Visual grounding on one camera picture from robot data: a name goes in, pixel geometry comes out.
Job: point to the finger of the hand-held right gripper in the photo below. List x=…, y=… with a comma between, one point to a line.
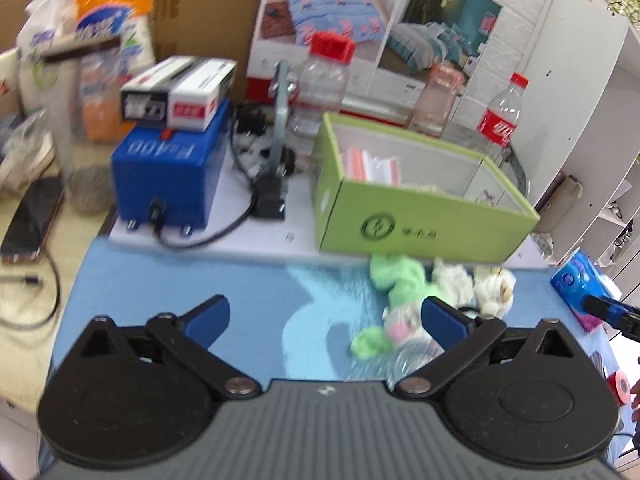
x=611, y=311

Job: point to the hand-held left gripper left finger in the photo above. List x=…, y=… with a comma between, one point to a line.
x=207, y=314

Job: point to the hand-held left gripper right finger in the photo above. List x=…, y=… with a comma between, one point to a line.
x=442, y=321

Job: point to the blue tissue pack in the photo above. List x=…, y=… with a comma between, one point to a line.
x=575, y=277

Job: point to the pink white plush cloth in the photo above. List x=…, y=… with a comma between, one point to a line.
x=402, y=324

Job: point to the blue fleece mat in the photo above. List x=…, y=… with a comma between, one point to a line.
x=175, y=280

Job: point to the cream plush cloth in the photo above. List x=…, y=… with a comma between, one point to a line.
x=495, y=290

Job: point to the red tape roll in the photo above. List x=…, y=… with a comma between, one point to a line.
x=621, y=385

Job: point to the small green plush cloth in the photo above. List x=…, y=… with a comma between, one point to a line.
x=370, y=344

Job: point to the green cardboard box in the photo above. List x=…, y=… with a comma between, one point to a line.
x=430, y=230

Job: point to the blue sealing machine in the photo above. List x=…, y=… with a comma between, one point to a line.
x=165, y=175

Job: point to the red striped zip bags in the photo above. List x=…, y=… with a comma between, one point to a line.
x=372, y=164

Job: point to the clear plastic cup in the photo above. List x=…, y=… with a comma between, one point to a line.
x=85, y=180

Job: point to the metal lever stand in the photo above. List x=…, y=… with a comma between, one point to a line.
x=280, y=135

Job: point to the black smartphone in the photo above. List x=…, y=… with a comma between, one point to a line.
x=30, y=220

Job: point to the red label soda bottle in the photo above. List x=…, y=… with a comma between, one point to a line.
x=500, y=125

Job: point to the white red carton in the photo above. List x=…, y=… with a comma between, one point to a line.
x=195, y=100

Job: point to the clear jar pink lid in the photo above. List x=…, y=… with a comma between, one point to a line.
x=435, y=100

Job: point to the black white carton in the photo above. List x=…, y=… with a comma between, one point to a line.
x=145, y=100

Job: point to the white shelf unit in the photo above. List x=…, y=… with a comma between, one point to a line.
x=575, y=85

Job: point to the clear jar red lid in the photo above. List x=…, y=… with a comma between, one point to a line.
x=322, y=85

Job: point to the white plastic package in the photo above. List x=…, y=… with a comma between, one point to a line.
x=42, y=60

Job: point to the orange tissue package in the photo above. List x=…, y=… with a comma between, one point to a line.
x=115, y=25

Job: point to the brown cardboard box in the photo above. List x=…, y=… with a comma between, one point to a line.
x=200, y=10

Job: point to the bedding print box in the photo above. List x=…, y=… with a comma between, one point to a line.
x=325, y=10

